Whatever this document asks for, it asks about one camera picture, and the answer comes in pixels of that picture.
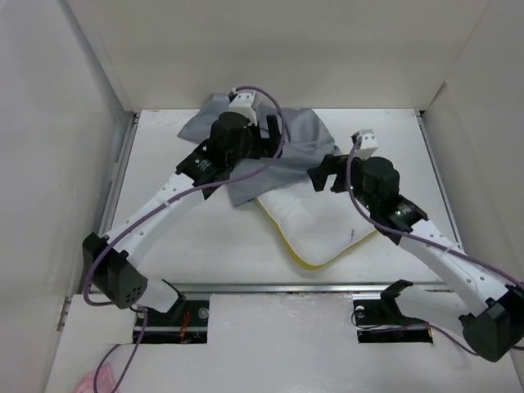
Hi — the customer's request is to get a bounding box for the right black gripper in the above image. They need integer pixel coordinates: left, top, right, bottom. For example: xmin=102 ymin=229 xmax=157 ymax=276
xmin=305 ymin=150 xmax=377 ymax=213

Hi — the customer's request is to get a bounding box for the grey pillowcase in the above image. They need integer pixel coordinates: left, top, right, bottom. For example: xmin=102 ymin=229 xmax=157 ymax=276
xmin=175 ymin=93 xmax=338 ymax=206

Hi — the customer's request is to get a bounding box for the cream yellow pillow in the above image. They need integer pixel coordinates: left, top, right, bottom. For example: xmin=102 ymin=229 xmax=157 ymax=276
xmin=256 ymin=178 xmax=376 ymax=270

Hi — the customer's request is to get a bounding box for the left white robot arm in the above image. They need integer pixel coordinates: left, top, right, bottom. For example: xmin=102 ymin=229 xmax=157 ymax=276
xmin=82 ymin=111 xmax=283 ymax=325

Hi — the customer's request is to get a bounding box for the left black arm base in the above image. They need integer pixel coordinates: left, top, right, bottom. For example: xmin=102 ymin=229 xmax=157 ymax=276
xmin=131 ymin=294 xmax=210 ymax=345

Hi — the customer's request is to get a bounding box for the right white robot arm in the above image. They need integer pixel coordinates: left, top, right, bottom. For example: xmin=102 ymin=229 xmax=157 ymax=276
xmin=308 ymin=155 xmax=523 ymax=362

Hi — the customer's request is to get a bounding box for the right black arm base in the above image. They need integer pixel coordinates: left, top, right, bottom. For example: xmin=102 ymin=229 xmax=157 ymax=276
xmin=351 ymin=279 xmax=433 ymax=344

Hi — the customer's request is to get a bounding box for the pink cloth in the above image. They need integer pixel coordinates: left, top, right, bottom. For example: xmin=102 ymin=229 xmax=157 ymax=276
xmin=75 ymin=364 xmax=116 ymax=393

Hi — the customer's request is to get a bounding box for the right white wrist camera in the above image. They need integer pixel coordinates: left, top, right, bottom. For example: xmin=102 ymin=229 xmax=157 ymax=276
xmin=351 ymin=129 xmax=378 ymax=160

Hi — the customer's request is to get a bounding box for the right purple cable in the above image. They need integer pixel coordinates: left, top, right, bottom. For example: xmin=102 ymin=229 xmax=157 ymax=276
xmin=342 ymin=137 xmax=524 ymax=357

